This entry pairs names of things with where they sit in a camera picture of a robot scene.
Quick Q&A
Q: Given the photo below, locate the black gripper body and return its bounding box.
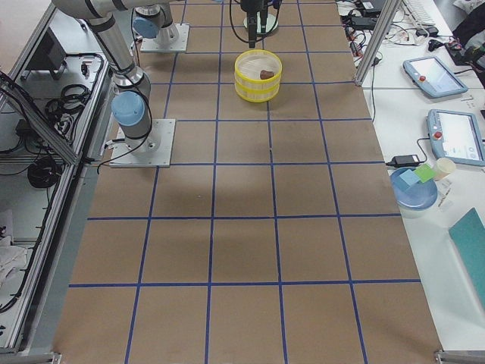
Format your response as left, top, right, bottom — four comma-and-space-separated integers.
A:
240, 0, 282, 14

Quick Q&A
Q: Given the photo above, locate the yellow bamboo steamer layer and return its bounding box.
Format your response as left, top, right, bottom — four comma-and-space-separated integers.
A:
234, 81, 280, 103
234, 49, 283, 89

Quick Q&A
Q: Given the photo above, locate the brown bun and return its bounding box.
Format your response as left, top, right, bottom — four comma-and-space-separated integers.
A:
259, 70, 274, 80

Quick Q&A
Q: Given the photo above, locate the light green plate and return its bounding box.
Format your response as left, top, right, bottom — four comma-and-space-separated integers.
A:
243, 13, 278, 41

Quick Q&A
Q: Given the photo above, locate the far teach pendant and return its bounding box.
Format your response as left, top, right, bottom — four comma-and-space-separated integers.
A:
402, 56, 468, 99

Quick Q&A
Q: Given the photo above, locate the teach pendant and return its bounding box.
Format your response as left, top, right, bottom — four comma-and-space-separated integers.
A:
402, 56, 468, 99
426, 109, 484, 167

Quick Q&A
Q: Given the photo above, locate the black power adapter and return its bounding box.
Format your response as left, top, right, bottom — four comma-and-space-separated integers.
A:
386, 154, 424, 168

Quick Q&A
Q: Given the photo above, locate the green sticky note block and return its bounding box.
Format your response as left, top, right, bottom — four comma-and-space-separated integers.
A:
413, 164, 436, 184

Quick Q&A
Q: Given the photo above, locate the near teach pendant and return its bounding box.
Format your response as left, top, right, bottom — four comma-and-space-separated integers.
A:
426, 109, 484, 167

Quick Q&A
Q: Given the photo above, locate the blue plate on desk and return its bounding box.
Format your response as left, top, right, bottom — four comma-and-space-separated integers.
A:
390, 168, 438, 211

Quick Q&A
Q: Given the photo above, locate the beige cup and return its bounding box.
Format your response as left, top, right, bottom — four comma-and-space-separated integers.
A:
433, 158, 456, 181

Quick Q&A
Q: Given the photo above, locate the teal board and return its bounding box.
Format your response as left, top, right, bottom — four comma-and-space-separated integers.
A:
449, 208, 484, 305

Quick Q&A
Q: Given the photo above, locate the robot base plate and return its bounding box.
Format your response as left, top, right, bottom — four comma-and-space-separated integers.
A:
141, 24, 190, 53
102, 116, 176, 168

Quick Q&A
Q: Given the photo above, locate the aluminium frame post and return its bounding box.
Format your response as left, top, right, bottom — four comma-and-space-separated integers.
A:
354, 0, 401, 86

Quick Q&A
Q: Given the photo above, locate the aluminium side frame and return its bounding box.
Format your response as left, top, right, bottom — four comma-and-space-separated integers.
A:
1, 1, 111, 361

